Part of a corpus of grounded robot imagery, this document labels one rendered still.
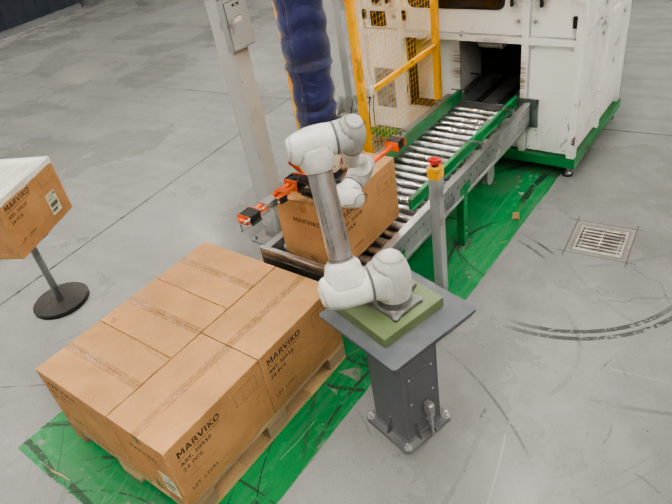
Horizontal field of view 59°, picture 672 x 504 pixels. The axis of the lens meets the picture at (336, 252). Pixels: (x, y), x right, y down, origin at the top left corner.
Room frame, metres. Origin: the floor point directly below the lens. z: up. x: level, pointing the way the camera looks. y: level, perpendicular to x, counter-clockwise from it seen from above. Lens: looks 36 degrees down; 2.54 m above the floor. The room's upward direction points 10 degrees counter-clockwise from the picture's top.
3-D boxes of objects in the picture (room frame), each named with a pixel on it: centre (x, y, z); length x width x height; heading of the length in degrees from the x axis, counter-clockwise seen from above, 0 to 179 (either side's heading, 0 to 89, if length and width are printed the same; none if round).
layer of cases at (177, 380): (2.36, 0.83, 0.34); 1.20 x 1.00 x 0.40; 138
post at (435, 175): (2.74, -0.59, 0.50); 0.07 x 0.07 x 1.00; 48
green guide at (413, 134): (3.95, -0.66, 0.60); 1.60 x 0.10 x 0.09; 138
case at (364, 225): (2.92, -0.07, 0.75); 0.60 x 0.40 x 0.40; 138
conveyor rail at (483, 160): (3.29, -0.86, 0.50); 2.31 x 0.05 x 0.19; 138
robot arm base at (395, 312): (1.97, -0.23, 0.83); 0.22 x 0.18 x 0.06; 126
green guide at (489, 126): (3.60, -1.06, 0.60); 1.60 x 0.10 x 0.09; 138
